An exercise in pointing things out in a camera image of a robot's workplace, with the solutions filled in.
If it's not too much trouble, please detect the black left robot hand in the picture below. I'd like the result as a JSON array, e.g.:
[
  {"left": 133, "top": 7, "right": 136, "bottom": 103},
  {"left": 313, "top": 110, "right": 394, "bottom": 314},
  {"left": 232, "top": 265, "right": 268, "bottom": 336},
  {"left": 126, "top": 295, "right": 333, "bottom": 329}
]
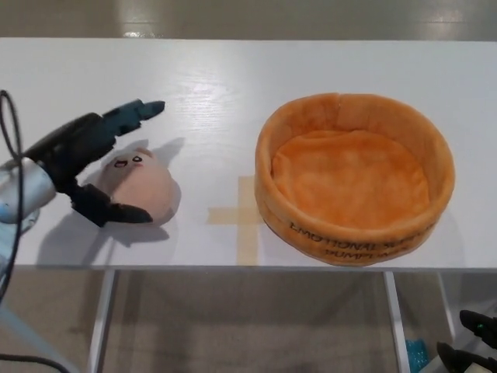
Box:
[{"left": 23, "top": 99, "right": 167, "bottom": 228}]

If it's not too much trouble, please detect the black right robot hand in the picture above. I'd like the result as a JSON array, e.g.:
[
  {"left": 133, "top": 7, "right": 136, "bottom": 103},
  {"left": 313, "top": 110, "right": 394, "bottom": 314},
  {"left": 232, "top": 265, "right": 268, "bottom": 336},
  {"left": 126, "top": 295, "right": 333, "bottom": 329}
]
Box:
[{"left": 436, "top": 309, "right": 497, "bottom": 373}]

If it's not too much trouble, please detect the pink round plush toy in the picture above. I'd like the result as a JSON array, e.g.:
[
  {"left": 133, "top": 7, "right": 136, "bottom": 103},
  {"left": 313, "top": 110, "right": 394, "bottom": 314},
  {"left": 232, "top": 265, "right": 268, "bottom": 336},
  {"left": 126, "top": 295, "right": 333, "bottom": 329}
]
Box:
[{"left": 96, "top": 146, "right": 182, "bottom": 226}]

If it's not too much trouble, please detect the orange plush round plate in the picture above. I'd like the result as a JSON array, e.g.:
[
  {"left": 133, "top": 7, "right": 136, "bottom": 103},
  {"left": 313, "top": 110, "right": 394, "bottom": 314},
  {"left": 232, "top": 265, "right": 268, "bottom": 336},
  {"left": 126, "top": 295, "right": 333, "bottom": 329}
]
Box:
[{"left": 254, "top": 92, "right": 456, "bottom": 268}]

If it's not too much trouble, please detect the white table leg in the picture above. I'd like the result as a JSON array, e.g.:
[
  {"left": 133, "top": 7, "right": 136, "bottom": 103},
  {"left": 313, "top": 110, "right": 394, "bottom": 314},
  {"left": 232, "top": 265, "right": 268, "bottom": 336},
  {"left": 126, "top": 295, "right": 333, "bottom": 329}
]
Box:
[
  {"left": 382, "top": 270, "right": 409, "bottom": 373},
  {"left": 438, "top": 271, "right": 456, "bottom": 335},
  {"left": 88, "top": 270, "right": 117, "bottom": 373}
]

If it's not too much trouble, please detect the teal patterned object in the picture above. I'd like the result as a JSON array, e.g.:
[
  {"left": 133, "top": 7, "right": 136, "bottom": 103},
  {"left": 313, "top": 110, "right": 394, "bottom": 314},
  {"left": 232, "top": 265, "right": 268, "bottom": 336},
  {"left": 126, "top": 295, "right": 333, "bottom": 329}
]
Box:
[{"left": 405, "top": 338, "right": 429, "bottom": 373}]

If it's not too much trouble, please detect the beige masking tape strip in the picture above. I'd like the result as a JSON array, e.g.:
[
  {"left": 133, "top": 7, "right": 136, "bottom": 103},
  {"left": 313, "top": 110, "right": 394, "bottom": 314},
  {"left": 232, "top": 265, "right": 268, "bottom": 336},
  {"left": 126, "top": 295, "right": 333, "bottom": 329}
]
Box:
[
  {"left": 207, "top": 207, "right": 265, "bottom": 225},
  {"left": 236, "top": 175, "right": 260, "bottom": 265}
]

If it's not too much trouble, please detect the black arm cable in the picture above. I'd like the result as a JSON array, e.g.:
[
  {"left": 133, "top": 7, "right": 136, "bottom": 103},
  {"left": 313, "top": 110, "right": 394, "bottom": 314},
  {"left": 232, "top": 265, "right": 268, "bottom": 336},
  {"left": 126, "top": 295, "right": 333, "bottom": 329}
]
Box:
[{"left": 0, "top": 89, "right": 61, "bottom": 370}]

